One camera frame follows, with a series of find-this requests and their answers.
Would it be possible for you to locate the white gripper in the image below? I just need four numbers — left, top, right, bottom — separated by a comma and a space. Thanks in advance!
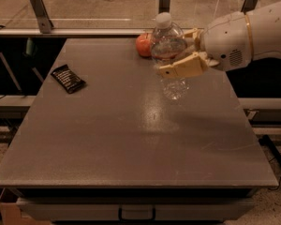
157, 12, 252, 79

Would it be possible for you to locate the clear plastic water bottle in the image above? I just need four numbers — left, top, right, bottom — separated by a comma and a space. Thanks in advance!
150, 12, 188, 100

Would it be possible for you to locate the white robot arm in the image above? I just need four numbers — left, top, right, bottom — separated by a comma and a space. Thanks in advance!
158, 1, 281, 78

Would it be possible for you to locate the red apple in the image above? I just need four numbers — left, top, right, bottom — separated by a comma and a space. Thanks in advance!
136, 33, 151, 57

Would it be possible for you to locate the dark snack bar wrapper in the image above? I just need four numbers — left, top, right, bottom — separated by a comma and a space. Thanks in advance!
51, 65, 86, 94

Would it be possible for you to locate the clear acrylic barrier panel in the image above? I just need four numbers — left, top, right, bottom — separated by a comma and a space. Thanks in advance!
0, 0, 281, 30

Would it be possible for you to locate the cardboard box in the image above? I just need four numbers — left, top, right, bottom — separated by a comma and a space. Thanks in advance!
0, 189, 51, 225

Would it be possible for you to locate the middle metal bracket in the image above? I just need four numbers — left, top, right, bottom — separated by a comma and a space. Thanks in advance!
158, 0, 170, 13

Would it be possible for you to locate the metal bracket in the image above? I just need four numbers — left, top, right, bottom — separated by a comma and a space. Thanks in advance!
241, 0, 259, 13
158, 0, 170, 13
29, 0, 53, 34

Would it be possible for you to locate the right metal bracket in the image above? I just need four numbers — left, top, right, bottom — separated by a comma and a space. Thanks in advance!
241, 0, 259, 13

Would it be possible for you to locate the black cable right floor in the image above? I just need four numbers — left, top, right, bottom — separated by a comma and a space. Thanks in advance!
259, 134, 281, 191

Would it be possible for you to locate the left metal bracket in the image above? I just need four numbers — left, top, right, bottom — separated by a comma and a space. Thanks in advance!
29, 0, 53, 34

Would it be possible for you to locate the grey drawer with handle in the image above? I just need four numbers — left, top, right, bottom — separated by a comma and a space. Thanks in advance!
16, 198, 253, 223

